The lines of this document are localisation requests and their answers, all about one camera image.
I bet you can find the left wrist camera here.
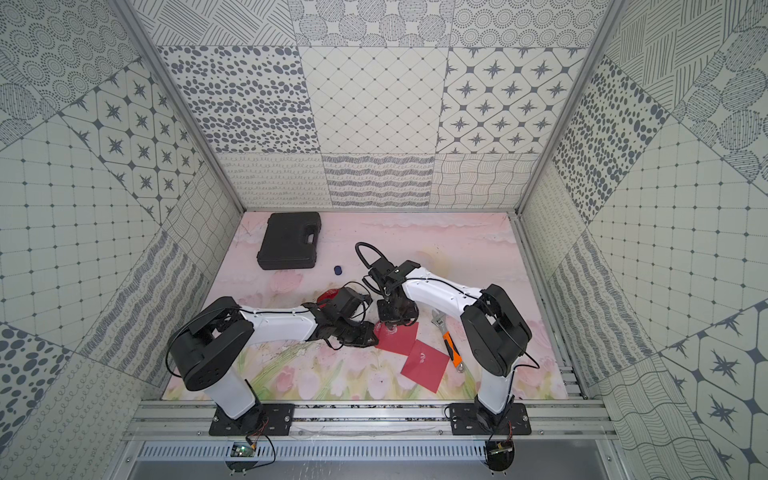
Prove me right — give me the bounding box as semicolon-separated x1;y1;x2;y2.
333;287;372;320

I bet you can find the orange adjustable wrench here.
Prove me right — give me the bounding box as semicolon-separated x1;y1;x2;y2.
431;310;465;373

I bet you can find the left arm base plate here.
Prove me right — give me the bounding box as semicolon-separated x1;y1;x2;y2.
208;403;295;437

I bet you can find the right circuit board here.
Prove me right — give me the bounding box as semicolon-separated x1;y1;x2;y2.
485;440;515;472

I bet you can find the black plastic case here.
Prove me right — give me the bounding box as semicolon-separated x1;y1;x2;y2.
257;212;322;270

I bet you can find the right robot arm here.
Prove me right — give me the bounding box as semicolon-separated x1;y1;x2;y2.
368;259;532;418

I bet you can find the circuit board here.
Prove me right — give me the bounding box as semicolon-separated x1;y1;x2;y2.
225;443;258;474
485;440;515;472

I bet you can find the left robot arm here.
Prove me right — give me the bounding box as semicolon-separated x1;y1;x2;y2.
165;287;378;421

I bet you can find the aluminium mounting rail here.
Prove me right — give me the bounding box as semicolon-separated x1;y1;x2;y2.
123;399;618;441

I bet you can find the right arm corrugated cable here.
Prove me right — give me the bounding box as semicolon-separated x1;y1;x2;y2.
354;241;394;295

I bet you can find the left circuit board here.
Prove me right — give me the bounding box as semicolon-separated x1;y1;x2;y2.
225;443;258;474

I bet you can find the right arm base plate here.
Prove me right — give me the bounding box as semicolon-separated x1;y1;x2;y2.
447;403;532;436

